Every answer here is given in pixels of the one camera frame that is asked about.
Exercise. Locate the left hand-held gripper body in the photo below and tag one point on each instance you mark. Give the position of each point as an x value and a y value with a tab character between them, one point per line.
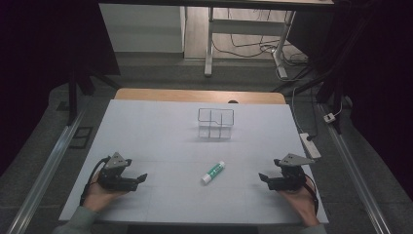
113	172

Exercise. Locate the green and white glue stick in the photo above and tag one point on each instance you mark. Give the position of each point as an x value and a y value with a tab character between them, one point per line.
213	172

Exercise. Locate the white power strip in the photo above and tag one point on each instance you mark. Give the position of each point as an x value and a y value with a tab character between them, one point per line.
310	145

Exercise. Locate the clear plastic divided organizer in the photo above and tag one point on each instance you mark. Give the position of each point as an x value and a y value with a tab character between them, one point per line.
216	125

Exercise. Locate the metal floor rail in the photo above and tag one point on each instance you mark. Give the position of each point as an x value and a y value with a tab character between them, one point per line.
355	175
42	175

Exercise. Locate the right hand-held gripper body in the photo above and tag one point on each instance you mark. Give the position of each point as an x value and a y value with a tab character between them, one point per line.
292	172

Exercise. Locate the small white plug adapter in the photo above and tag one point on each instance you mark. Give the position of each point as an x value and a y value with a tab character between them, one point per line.
329	117

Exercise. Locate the white desk frame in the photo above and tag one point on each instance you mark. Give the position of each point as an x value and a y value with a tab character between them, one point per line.
245	26

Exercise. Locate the person's right hand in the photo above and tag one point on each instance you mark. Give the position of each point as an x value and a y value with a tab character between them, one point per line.
300	203

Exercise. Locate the white cabinet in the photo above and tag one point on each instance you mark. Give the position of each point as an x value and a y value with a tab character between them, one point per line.
142	29

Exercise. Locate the white table mat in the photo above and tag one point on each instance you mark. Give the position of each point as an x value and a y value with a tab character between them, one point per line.
181	152

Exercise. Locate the person's left hand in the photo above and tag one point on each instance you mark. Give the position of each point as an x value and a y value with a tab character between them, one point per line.
97	196

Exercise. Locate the black metal stand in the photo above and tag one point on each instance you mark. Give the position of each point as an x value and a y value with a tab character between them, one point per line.
81	74

